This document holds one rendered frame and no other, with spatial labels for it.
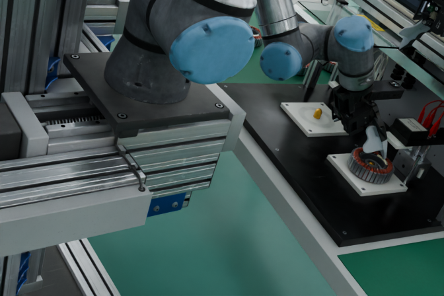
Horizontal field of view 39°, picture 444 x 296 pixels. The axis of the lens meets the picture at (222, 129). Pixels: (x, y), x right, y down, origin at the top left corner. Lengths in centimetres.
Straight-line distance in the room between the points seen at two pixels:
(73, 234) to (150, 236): 138
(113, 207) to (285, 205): 56
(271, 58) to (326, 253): 43
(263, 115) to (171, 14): 83
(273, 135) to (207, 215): 96
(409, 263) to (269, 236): 117
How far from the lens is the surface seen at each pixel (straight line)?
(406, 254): 144
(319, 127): 170
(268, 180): 148
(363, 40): 127
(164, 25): 90
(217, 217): 251
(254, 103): 172
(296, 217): 140
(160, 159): 114
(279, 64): 118
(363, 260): 136
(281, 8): 118
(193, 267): 227
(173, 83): 104
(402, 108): 185
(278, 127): 164
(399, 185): 160
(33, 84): 117
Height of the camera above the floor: 156
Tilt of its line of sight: 31 degrees down
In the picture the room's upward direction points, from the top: 18 degrees clockwise
